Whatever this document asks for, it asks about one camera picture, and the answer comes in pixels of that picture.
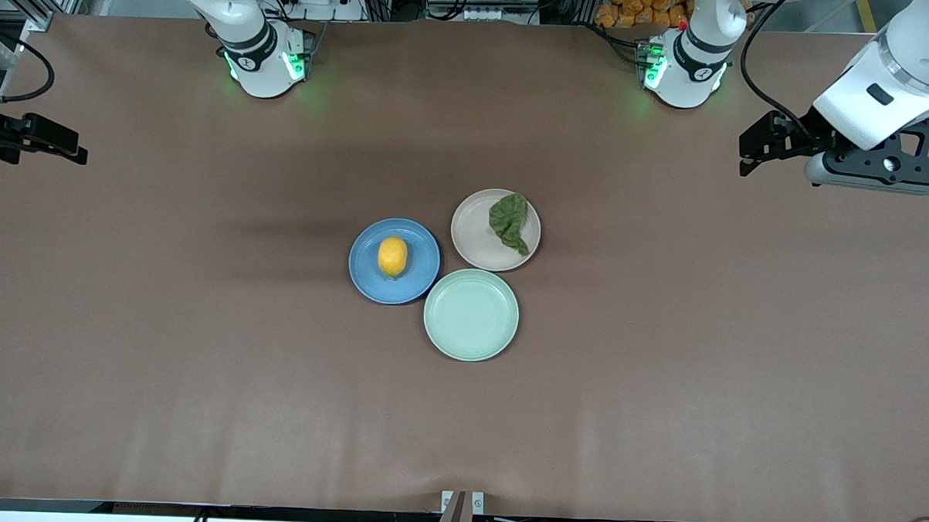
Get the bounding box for beige plate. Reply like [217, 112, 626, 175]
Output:
[449, 186, 544, 273]

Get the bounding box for brown table cover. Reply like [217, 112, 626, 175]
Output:
[0, 5, 929, 522]

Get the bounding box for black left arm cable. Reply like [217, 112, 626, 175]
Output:
[737, 0, 822, 143]

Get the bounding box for orange snack bags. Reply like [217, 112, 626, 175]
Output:
[594, 0, 694, 32]

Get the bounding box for green lettuce leaf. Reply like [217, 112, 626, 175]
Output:
[487, 192, 533, 257]

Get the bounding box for blue plate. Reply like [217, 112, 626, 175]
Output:
[347, 216, 442, 307]

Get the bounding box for yellow lemon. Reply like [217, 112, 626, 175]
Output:
[377, 236, 410, 279]

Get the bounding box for pale green plate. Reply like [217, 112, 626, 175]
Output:
[422, 266, 521, 364]

